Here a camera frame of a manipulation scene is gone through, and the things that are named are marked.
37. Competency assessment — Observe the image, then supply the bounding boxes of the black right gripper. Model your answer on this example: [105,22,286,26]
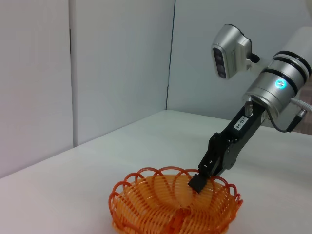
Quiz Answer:
[189,103,265,195]

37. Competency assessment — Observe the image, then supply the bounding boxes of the orange wire basket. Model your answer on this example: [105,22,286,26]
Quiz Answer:
[108,166,244,234]

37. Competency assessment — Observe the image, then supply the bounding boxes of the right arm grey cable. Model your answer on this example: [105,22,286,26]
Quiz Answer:
[265,97,312,134]

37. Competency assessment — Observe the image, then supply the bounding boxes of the right wrist camera housing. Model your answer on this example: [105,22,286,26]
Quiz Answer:
[211,23,260,80]

